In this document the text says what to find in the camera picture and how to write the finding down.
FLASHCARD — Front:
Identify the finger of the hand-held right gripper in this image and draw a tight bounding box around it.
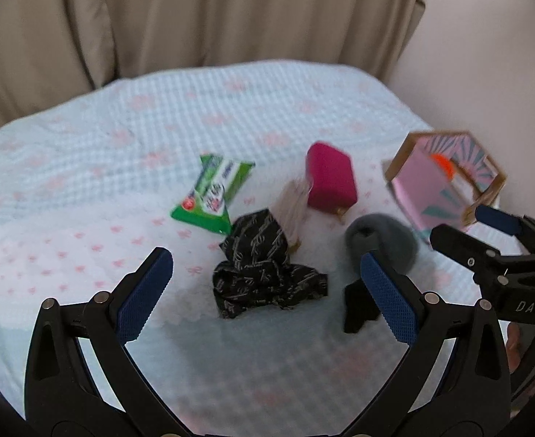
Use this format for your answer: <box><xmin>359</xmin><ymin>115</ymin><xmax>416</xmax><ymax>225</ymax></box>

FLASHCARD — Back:
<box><xmin>430</xmin><ymin>223</ymin><xmax>501</xmax><ymax>279</ymax></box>
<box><xmin>474</xmin><ymin>204</ymin><xmax>535</xmax><ymax>256</ymax></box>

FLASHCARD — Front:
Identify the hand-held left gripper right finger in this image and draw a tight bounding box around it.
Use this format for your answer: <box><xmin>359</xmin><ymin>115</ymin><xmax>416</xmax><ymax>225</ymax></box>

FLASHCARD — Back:
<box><xmin>340</xmin><ymin>250</ymin><xmax>512</xmax><ymax>437</ymax></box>

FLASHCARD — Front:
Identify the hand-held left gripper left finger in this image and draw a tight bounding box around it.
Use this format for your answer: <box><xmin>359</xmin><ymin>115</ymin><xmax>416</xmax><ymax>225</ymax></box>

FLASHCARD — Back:
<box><xmin>24</xmin><ymin>247</ymin><xmax>192</xmax><ymax>437</ymax></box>

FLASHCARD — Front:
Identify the pink hexagonal cardboard box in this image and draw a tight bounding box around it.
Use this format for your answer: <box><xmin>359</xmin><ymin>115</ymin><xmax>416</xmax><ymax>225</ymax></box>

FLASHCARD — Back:
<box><xmin>383</xmin><ymin>130</ymin><xmax>508</xmax><ymax>234</ymax></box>

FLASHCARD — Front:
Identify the person's right hand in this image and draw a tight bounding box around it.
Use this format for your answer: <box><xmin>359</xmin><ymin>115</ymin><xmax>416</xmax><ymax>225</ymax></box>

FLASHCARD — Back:
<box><xmin>505</xmin><ymin>321</ymin><xmax>525</xmax><ymax>374</ymax></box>

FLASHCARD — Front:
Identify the black sock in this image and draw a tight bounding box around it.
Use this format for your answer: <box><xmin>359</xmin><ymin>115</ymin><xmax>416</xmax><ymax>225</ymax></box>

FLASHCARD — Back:
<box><xmin>343</xmin><ymin>279</ymin><xmax>382</xmax><ymax>333</ymax></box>

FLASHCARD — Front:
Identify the grey fuzzy pouch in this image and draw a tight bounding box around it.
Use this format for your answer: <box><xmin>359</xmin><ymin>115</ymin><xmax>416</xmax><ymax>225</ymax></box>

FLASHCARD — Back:
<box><xmin>344</xmin><ymin>213</ymin><xmax>419</xmax><ymax>272</ymax></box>

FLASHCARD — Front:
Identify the black patterned cloth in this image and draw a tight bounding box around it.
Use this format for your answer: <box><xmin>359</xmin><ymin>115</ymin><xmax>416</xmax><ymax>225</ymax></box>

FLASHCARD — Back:
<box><xmin>212</xmin><ymin>208</ymin><xmax>329</xmax><ymax>320</ymax></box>

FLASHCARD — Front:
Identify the green tissue packet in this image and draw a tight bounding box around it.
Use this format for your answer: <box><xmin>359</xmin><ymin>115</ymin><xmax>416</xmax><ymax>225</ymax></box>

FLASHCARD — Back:
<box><xmin>170</xmin><ymin>153</ymin><xmax>256</xmax><ymax>236</ymax></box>

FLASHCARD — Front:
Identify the wooden block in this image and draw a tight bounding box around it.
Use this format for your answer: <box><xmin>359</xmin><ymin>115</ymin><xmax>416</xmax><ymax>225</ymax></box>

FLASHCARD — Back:
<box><xmin>271</xmin><ymin>178</ymin><xmax>315</xmax><ymax>256</ymax></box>

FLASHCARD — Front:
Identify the magenta pouch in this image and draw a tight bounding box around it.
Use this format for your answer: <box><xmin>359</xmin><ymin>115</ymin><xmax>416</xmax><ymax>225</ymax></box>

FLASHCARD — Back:
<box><xmin>306</xmin><ymin>142</ymin><xmax>358</xmax><ymax>214</ymax></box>

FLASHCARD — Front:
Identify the light blue quilted blanket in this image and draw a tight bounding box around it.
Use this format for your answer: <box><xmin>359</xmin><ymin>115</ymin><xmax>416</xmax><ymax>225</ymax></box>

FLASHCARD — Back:
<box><xmin>0</xmin><ymin>58</ymin><xmax>526</xmax><ymax>437</ymax></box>

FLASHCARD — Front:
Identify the beige curtain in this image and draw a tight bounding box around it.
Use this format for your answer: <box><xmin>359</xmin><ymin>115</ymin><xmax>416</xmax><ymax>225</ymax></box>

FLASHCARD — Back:
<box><xmin>0</xmin><ymin>0</ymin><xmax>427</xmax><ymax>145</ymax></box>

